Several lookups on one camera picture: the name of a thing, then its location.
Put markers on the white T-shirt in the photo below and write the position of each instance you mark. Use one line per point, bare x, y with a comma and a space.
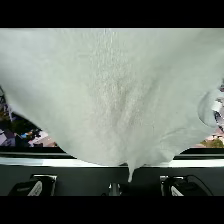
110, 93

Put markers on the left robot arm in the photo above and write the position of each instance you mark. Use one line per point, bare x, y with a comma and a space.
28, 188

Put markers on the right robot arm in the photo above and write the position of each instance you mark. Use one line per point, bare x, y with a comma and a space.
181, 188

